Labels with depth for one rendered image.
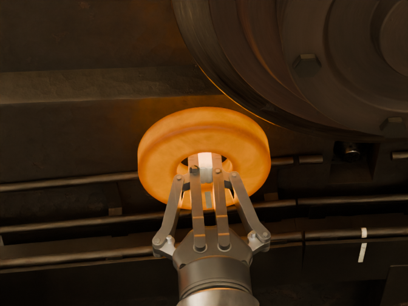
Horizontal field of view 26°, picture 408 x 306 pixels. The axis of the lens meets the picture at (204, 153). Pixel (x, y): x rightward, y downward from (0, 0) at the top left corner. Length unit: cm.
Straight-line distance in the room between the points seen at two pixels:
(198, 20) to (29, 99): 29
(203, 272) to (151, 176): 19
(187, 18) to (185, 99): 22
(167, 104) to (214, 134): 10
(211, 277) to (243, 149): 18
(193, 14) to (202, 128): 17
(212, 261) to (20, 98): 33
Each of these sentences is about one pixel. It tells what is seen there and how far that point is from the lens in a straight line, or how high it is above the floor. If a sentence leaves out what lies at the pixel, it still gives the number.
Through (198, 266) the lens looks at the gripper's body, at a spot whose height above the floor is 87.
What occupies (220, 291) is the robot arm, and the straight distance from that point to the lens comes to 87.
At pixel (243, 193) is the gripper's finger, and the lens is 97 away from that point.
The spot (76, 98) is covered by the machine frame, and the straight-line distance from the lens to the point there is 106.
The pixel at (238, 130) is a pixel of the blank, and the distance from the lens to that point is 98.
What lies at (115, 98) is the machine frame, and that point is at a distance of 106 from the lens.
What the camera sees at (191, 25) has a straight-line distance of 86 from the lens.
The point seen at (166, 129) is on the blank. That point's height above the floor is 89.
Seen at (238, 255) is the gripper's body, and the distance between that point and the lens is 93.
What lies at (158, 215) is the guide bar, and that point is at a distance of 117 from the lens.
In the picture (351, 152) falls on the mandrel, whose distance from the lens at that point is 118.
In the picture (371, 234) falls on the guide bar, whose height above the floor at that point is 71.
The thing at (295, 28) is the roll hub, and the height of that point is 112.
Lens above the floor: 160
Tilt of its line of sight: 47 degrees down
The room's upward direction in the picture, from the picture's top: straight up
